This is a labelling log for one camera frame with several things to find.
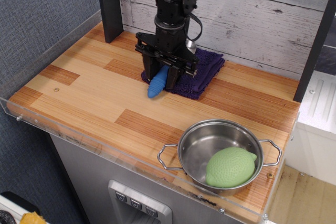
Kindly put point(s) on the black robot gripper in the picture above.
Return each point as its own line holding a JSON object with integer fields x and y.
{"x": 166, "y": 47}

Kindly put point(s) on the blue handled metal spoon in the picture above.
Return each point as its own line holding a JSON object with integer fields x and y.
{"x": 158, "y": 83}

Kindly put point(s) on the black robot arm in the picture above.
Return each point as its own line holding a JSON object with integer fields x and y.
{"x": 174, "y": 14}

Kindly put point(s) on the violet folded cloth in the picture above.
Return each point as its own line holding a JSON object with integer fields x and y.
{"x": 208, "y": 67}

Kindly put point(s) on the stainless steel pot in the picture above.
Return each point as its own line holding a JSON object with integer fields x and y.
{"x": 205, "y": 138}

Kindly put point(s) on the green plastic lime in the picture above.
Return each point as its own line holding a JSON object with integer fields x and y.
{"x": 230, "y": 167}

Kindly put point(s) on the grey cabinet with dispenser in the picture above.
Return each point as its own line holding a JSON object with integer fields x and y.
{"x": 112, "y": 193}

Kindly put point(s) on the clear acrylic table guard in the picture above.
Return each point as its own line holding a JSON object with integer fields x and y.
{"x": 132, "y": 133}

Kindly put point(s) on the white appliance at right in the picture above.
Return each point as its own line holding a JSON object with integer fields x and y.
{"x": 311, "y": 148}

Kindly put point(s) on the yellow object at corner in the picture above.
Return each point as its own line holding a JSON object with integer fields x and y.
{"x": 32, "y": 218}

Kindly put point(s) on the dark left shelf post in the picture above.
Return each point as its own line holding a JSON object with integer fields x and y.
{"x": 111, "y": 19}

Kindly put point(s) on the dark shelf post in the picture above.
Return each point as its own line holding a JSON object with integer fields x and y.
{"x": 111, "y": 19}
{"x": 316, "y": 48}

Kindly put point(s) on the dark right shelf post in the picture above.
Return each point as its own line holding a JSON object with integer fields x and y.
{"x": 316, "y": 48}

